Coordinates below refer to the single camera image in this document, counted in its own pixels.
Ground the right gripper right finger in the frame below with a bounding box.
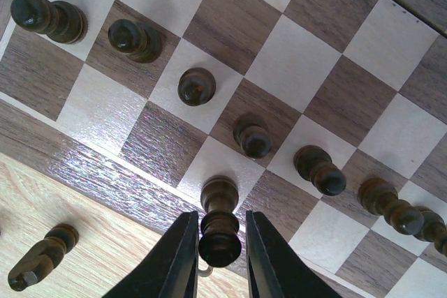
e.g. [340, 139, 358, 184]
[246, 211, 340, 298]

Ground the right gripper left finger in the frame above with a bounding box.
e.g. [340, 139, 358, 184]
[104, 211, 198, 297]

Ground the dark pawn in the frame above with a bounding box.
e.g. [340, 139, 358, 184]
[293, 145, 346, 196]
[358, 177, 424, 235]
[414, 206, 446, 256]
[177, 68, 216, 107]
[233, 113, 272, 159]
[108, 19, 162, 64]

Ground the dark chess piece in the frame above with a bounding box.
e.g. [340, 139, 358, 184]
[10, 0, 88, 44]

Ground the wooden chess board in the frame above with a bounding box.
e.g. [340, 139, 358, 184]
[1, 0, 446, 297]

